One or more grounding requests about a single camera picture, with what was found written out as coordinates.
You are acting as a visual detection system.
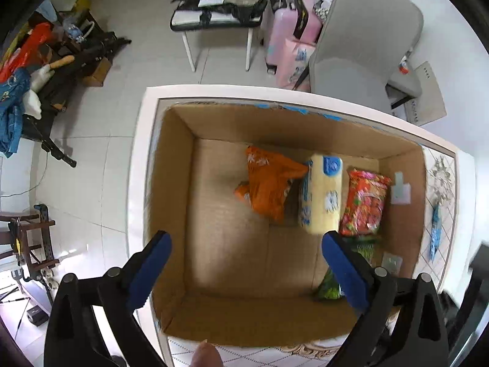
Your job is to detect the green snack packet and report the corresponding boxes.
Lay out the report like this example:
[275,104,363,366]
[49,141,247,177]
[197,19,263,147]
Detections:
[315,230,377,310]

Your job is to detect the red snack packet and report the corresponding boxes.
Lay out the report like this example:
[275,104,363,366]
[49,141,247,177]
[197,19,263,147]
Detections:
[340,168,391,236]

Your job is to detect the yellow tissue pack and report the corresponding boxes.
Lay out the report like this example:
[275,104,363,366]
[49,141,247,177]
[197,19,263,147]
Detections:
[298,154,343,235]

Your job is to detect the orange snack packet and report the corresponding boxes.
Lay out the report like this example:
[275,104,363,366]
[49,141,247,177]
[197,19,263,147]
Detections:
[234,146,308,221]

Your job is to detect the fingertip at bottom edge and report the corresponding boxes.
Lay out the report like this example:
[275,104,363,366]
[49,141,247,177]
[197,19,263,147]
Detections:
[190,340,224,367]

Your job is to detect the blue toothpaste tube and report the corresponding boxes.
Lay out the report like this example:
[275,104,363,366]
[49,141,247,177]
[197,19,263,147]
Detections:
[428,203,442,262]

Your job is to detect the wooden chair at left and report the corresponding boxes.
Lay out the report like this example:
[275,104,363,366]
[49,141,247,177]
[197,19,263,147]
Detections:
[1,204,60,282]

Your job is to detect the open cardboard box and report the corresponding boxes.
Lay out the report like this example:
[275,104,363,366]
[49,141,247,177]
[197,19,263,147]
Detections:
[147,100,428,349]

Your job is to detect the small cardboard box on floor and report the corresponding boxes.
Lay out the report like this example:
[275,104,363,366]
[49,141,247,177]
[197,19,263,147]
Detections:
[82,57,112,87]

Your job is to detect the pink shopping bag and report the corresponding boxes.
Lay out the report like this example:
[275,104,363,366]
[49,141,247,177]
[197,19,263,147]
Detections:
[276,38,316,92]

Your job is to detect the blue patterned garment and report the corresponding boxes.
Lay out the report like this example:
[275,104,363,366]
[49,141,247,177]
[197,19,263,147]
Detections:
[0,68,31,158]

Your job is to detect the far grey chair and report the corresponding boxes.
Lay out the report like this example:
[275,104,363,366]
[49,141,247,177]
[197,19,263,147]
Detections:
[385,48,422,110]

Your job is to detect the grey chair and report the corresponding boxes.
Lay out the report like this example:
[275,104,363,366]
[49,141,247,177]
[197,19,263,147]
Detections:
[296,0,424,113]
[385,48,422,110]

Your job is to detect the black clothes rack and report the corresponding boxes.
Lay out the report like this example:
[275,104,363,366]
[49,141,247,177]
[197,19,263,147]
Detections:
[22,22,132,167]

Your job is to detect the red plastic bag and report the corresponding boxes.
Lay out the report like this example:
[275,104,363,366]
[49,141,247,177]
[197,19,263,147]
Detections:
[0,22,52,83]

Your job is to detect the near grey chair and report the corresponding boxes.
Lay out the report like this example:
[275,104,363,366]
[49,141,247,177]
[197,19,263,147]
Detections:
[296,0,424,113]

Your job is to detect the pink suitcase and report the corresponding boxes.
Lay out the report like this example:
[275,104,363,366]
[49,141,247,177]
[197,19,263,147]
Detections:
[263,0,322,75]

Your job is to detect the white padded chair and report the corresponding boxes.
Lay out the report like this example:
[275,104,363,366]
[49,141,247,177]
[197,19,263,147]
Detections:
[170,0,267,71]

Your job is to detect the white board against wall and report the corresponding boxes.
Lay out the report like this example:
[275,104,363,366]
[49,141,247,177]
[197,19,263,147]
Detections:
[404,61,447,126]

